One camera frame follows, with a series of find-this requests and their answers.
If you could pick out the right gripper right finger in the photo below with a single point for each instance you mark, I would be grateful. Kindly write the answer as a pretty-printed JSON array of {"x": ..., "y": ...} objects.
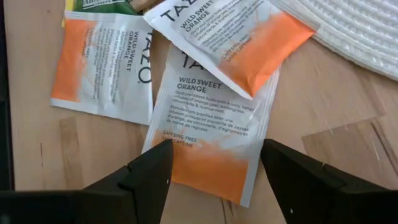
[{"x": 326, "y": 199}]

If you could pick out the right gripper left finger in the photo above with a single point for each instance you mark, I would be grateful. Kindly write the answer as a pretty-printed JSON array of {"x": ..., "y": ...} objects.
[{"x": 124, "y": 199}]

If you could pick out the white orange Tazo tea packet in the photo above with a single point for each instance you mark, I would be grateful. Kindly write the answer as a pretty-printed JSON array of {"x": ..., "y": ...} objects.
[
  {"x": 236, "y": 40},
  {"x": 211, "y": 124},
  {"x": 105, "y": 68}
]

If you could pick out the white round woven placemat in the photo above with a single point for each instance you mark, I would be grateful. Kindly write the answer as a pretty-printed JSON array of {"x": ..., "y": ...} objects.
[{"x": 357, "y": 31}]

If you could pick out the black aluminium table frame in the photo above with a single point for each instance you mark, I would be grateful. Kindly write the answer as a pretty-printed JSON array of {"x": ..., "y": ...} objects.
[{"x": 5, "y": 93}]

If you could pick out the yellow green Ahmad tea packet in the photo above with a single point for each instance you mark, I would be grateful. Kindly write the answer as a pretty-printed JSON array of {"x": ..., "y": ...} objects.
[{"x": 102, "y": 5}]

